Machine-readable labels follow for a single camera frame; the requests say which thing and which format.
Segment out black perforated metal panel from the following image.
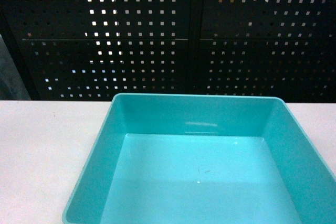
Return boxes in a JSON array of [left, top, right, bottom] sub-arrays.
[[1, 0, 335, 103]]

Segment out light teal plastic tray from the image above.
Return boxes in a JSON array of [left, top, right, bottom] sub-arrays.
[[62, 93, 335, 223]]

